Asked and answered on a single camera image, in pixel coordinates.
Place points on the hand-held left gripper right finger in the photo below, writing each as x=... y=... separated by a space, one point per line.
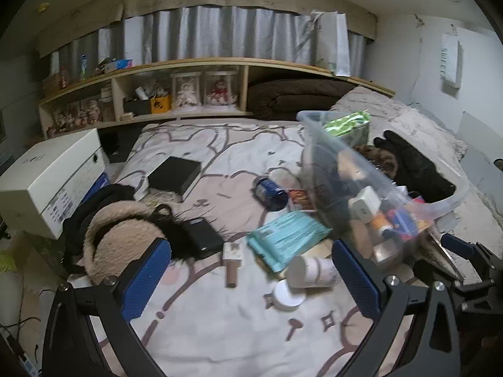
x=357 y=282

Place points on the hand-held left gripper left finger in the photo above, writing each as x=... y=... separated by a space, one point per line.
x=145 y=279

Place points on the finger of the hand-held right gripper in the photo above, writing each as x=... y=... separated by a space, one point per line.
x=458 y=243
x=493 y=263

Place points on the small white box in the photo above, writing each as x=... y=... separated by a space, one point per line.
x=363 y=204

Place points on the black knit glove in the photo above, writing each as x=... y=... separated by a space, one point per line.
x=412 y=165

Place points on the clear plastic container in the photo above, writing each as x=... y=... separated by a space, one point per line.
x=322 y=157

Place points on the green dotted packet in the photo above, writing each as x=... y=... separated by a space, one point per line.
x=346 y=123

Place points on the tan flat wooden piece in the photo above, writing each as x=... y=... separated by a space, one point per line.
x=324 y=249

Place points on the black furry accessory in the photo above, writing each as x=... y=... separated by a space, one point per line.
x=173 y=235

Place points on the blue red packet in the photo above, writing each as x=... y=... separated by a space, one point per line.
x=402 y=224

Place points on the white orange tube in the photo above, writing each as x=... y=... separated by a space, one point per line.
x=381 y=224

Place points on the black power bank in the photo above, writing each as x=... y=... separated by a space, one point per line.
x=202 y=239

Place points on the white jar lid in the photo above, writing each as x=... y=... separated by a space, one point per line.
x=289 y=294

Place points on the teal wipes packet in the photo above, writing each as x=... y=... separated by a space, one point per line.
x=287 y=235

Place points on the small wooden white stamp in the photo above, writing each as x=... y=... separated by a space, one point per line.
x=232 y=263

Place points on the red card packet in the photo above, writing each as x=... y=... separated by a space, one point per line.
x=300 y=200

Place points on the grey pillow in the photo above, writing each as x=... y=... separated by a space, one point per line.
x=483 y=145

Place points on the blue box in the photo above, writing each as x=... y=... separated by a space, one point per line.
x=98 y=186

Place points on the black flat box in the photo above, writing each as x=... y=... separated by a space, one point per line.
x=175 y=172

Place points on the blue jar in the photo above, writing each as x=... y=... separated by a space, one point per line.
x=271 y=194

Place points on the beige textured pillow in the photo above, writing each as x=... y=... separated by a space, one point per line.
x=412 y=118

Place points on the white shoe box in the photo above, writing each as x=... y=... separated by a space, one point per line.
x=51 y=172

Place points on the black storage box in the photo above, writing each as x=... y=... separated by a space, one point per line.
x=135 y=107

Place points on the yellow box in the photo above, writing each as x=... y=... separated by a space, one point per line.
x=161 y=104

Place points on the row of small figurines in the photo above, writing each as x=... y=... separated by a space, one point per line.
x=78 y=116

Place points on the white doll in clear case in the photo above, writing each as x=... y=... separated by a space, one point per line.
x=186 y=92

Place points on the brown folded blanket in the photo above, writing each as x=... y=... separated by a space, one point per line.
x=290 y=96

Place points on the red doll in clear case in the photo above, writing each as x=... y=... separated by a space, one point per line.
x=220 y=90

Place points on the blue tissue packet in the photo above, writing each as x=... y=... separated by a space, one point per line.
x=123 y=64

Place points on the brown basket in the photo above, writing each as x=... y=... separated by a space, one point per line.
x=55 y=78

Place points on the wooden shelf unit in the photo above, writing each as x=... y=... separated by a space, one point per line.
x=196 y=62

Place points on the white paper bag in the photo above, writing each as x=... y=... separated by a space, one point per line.
x=332 y=43

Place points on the grey curtain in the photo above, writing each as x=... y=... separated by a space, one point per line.
x=216 y=31

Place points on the brass ceiling fixture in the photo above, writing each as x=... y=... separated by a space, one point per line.
x=42 y=7

